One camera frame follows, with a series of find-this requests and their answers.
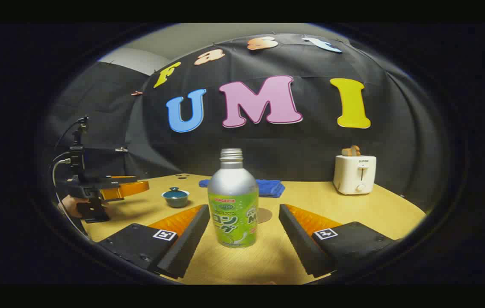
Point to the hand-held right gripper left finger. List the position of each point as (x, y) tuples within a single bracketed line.
[(187, 239)]

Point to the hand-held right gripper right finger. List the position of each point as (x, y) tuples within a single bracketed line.
[(298, 239)]

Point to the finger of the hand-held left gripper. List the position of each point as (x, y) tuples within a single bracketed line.
[(127, 189), (114, 179)]

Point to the teal teacup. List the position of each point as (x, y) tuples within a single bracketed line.
[(176, 202)]

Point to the round brown coaster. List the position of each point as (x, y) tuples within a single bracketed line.
[(264, 215)]

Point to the teal teacup lid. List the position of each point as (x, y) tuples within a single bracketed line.
[(175, 192)]

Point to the silver green water bottle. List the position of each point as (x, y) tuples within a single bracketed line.
[(233, 192)]

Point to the metal clip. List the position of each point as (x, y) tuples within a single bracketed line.
[(121, 149)]

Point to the blue towel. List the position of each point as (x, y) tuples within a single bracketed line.
[(270, 188)]

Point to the white toaster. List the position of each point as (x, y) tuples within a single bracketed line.
[(353, 177)]

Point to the black backdrop cloth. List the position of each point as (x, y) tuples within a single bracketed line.
[(302, 145)]

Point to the bread slice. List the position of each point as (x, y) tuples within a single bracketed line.
[(350, 151)]

